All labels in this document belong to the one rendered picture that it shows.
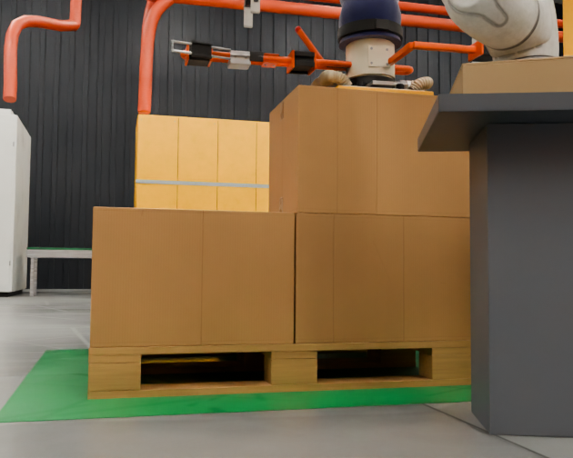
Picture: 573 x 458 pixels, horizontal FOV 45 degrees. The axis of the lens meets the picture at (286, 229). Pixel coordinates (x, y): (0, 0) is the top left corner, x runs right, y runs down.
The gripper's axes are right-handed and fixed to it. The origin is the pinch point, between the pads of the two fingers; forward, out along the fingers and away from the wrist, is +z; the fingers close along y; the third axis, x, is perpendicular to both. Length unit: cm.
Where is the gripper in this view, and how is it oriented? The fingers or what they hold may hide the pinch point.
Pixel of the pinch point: (251, 17)
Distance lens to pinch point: 241.2
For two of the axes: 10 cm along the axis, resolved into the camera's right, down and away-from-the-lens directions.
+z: -0.2, 10.0, -0.6
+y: -2.2, 0.5, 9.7
